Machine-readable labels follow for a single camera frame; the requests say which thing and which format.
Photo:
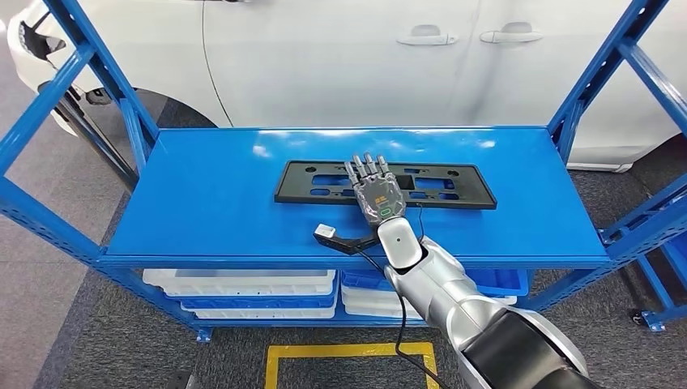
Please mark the black camera bracket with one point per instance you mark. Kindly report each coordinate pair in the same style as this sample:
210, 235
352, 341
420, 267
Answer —
349, 244

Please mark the white car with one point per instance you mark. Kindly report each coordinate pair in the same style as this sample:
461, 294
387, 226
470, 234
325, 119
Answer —
322, 59

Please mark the blue plastic bin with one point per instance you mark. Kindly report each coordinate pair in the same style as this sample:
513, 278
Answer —
499, 282
257, 302

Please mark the black plastic plate bracket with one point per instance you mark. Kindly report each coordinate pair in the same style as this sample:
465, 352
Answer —
300, 182

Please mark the yellow floor tape square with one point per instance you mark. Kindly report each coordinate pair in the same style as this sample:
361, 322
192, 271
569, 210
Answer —
349, 350

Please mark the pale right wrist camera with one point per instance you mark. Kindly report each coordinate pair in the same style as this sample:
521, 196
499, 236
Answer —
324, 231

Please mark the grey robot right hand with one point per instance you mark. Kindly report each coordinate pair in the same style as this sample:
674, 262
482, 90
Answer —
381, 196

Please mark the metal stand pole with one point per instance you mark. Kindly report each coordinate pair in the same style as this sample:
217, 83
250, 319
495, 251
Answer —
96, 139

